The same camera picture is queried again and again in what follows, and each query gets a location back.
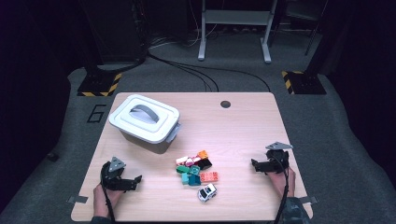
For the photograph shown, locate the thin black stand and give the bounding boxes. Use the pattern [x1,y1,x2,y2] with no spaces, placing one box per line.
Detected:
[304,18,322,57]

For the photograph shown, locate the white storage box lid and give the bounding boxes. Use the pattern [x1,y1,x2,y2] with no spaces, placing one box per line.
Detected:
[108,93,181,145]

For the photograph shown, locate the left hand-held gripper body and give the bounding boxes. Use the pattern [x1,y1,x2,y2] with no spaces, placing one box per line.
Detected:
[100,156,127,191]

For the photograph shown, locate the right hand-held gripper cable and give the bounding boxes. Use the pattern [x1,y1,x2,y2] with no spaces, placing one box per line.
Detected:
[271,155,290,224]

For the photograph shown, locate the grey tape strip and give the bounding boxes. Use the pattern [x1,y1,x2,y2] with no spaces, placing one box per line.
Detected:
[298,195,318,205]
[66,195,89,204]

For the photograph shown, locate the hand-held gripper cable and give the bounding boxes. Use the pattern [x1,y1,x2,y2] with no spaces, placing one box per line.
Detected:
[100,169,116,224]
[271,155,290,224]

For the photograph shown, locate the white floor cables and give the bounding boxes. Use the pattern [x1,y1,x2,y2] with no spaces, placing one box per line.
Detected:
[148,26,219,49]

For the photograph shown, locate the coral toy block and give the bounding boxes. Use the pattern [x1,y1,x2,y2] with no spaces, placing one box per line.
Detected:
[199,171,219,184]

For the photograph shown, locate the person's right hand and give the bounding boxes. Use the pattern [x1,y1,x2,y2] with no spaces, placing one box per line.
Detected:
[268,167,296,199]

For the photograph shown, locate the black floor cable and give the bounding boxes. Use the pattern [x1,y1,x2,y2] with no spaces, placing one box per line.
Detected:
[174,62,272,93]
[148,52,219,93]

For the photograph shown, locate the black toy block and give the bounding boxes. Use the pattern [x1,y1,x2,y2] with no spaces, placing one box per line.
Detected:
[196,158,213,171]

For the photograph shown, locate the dark cabinet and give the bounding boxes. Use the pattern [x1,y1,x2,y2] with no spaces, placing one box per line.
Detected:
[78,0,148,63]

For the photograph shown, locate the person's left hand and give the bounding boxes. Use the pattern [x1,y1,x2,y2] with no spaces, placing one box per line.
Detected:
[92,184,125,217]

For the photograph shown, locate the grey metal stand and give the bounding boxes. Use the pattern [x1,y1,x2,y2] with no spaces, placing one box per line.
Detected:
[197,0,279,64]

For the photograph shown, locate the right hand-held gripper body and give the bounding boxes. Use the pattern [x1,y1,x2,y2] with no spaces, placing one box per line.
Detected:
[265,141,293,174]

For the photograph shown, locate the white toy ambulance car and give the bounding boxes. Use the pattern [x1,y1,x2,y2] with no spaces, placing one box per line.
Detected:
[197,182,218,203]

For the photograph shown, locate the translucent grey storage box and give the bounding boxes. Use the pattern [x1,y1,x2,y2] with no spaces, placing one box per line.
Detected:
[120,121,182,155]

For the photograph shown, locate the hazard striped stand base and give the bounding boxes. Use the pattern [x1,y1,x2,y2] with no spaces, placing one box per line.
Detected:
[77,72,123,97]
[281,70,327,95]

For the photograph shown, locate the left hand-held gripper cable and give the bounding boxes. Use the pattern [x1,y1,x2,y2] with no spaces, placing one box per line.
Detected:
[100,169,116,224]

